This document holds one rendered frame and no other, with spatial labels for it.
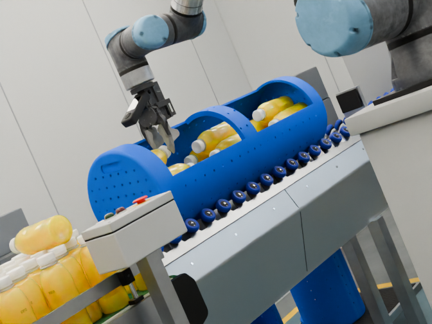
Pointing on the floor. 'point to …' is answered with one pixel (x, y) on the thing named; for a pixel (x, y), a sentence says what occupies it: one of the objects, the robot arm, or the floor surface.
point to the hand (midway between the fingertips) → (164, 152)
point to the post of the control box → (161, 290)
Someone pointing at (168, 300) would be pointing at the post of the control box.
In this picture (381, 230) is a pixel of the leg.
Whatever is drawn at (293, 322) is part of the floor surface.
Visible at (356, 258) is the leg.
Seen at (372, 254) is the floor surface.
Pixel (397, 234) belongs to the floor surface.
